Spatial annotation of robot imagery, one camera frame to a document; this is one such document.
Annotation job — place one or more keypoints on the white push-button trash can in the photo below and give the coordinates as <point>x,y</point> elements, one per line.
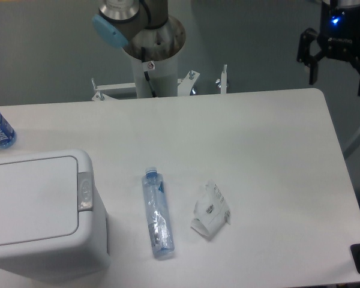
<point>53,223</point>

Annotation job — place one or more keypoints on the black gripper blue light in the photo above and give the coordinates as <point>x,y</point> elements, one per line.
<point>339,29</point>

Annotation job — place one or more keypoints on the crumpled white paper wrapper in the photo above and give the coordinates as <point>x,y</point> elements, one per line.
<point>211,212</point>

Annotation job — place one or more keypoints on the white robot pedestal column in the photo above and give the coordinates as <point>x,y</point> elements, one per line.
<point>160,77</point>

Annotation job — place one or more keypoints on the crushed clear plastic bottle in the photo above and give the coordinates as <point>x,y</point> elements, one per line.
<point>157,215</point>

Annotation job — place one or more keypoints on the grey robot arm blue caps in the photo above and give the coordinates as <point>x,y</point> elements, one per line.
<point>153,39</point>

